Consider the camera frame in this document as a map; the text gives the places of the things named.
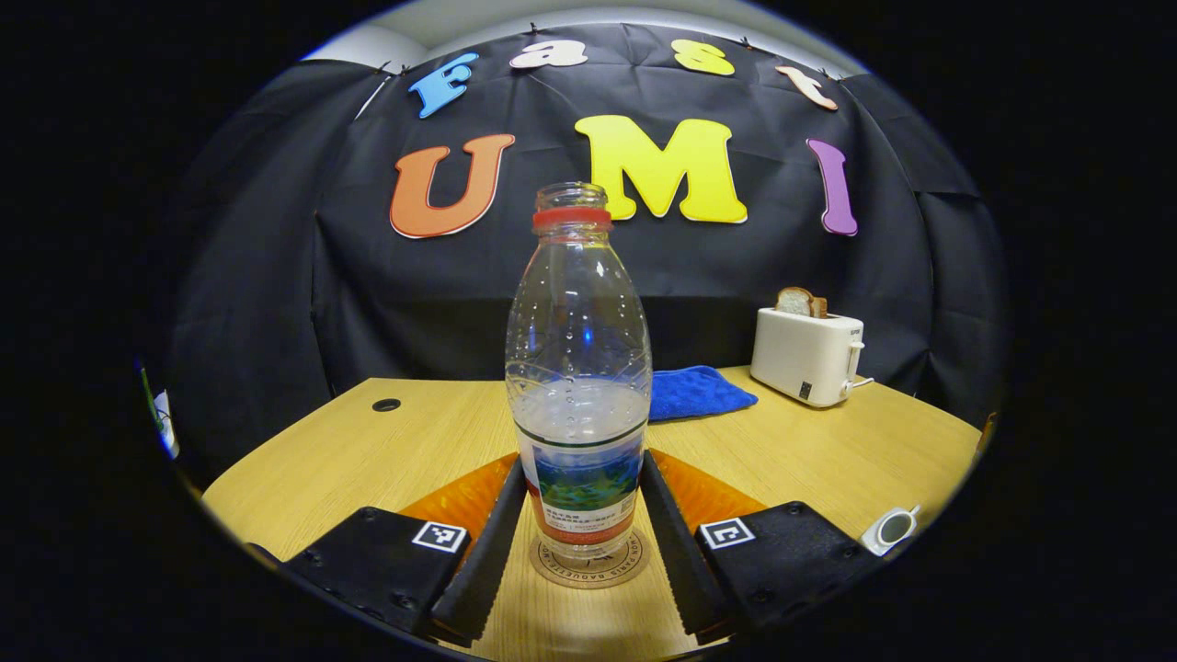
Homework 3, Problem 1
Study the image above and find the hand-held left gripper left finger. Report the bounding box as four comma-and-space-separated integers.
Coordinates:
280, 452, 530, 649

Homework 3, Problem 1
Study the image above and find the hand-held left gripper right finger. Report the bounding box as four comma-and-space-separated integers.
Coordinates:
639, 449, 888, 645

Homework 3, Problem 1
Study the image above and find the round brown coaster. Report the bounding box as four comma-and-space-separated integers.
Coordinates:
529, 529, 651, 590

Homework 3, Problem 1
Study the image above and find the white teacup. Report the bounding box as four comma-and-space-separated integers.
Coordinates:
860, 504, 921, 557

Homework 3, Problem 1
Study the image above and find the clear plastic water bottle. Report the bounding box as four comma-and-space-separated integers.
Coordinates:
505, 182, 652, 562

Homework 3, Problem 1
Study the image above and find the blue cloth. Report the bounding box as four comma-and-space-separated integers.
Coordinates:
648, 365, 760, 422

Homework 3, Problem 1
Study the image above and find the white toaster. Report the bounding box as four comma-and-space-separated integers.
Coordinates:
750, 308, 866, 408

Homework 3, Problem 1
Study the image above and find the black backdrop cloth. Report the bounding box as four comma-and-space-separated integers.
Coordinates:
166, 23, 1008, 479

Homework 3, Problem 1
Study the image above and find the bread slice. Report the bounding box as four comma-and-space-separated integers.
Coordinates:
775, 287, 828, 319

